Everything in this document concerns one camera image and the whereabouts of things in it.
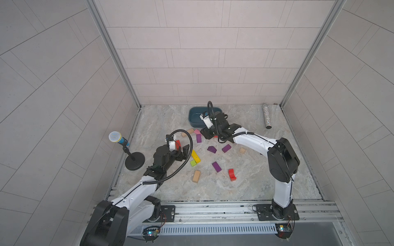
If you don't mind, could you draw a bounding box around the purple slanted brick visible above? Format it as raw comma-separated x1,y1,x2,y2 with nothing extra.
222,145,231,153

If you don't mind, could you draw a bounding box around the purple wedge brick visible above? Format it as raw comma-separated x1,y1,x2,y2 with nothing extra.
207,146,217,153

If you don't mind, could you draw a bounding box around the teal storage bin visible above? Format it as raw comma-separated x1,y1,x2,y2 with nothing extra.
188,107,208,129

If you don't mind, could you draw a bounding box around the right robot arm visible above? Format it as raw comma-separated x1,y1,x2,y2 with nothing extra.
200,114,300,221

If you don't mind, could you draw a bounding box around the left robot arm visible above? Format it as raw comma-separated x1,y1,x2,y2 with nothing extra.
80,144,193,246

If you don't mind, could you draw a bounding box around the red rectangular brick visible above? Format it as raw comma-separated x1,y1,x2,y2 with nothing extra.
175,140,182,150

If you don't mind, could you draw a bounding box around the green small cube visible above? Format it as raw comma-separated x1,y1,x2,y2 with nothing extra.
190,160,197,167

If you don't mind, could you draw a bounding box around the yellow long brick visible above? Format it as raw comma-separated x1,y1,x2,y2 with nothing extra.
191,150,201,164

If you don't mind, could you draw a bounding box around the long natural wood brick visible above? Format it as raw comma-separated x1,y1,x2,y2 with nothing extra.
181,128,195,137

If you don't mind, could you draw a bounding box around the natural wood brick front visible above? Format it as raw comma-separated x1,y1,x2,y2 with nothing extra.
192,170,201,183

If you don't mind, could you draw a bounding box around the purple flat brick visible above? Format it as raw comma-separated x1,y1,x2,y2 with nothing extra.
212,162,222,173

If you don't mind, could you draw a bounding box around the microphone on black stand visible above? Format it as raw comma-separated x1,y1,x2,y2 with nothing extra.
108,131,145,171

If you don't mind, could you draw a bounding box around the red notched brick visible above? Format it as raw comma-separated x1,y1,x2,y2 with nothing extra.
228,169,237,181

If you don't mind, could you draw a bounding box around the glittery silver cylinder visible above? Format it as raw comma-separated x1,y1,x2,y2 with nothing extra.
262,104,272,129

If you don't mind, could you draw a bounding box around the left circuit board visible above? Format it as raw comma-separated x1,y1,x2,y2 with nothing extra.
142,225,161,241

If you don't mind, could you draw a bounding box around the circuit board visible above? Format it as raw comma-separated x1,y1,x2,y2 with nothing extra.
275,224,293,239
142,225,161,241

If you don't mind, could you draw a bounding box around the right circuit board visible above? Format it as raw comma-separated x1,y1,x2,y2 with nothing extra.
275,224,293,239

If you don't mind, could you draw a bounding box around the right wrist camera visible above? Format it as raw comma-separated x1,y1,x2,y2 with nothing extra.
200,112,213,129

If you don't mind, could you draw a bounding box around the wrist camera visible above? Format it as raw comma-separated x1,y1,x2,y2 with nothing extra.
167,140,177,152
200,112,213,129

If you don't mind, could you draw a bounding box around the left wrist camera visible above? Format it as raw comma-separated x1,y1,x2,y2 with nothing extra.
167,140,177,152

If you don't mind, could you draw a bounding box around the left black cable loop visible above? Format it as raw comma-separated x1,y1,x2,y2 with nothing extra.
142,129,194,185

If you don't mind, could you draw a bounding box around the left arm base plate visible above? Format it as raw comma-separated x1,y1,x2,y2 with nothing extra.
144,205,176,223

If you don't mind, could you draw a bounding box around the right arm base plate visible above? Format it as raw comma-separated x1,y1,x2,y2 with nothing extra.
252,203,300,221

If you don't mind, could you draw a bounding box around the aluminium mounting rail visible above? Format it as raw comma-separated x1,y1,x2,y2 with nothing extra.
92,199,345,228

